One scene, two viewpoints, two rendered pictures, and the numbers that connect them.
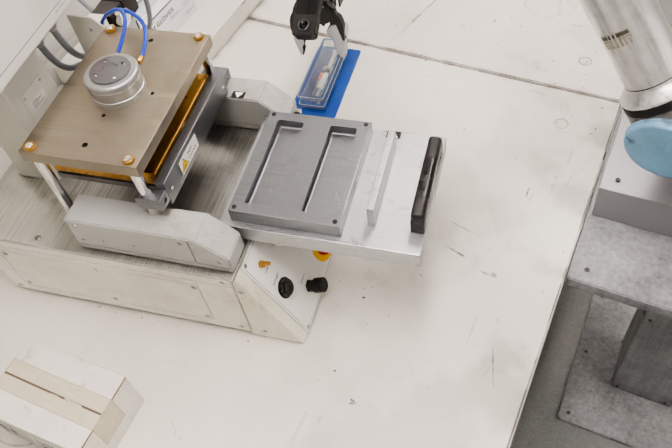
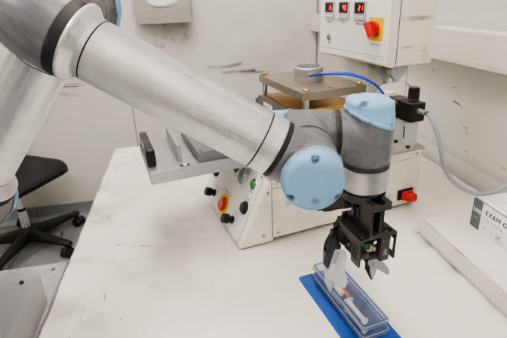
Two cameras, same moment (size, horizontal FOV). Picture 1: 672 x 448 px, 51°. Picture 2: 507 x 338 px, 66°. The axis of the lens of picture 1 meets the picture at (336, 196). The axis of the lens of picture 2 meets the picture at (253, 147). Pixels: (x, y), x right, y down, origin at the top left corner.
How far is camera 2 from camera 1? 1.61 m
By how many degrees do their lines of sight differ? 98
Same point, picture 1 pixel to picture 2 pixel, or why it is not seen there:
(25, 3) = (359, 36)
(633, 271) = not seen: hidden behind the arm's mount
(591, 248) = (49, 281)
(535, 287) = (89, 249)
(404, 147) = (173, 163)
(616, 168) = (20, 291)
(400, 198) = (161, 150)
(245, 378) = not seen: hidden behind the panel
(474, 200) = (146, 275)
